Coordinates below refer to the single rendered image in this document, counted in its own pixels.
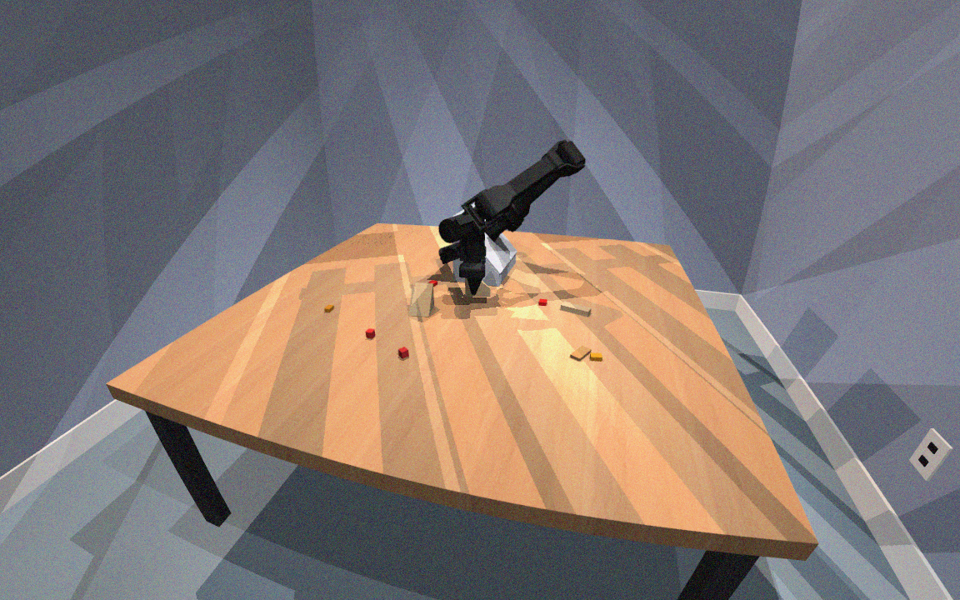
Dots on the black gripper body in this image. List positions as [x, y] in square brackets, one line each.
[474, 250]

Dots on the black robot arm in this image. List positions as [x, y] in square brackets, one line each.
[505, 206]

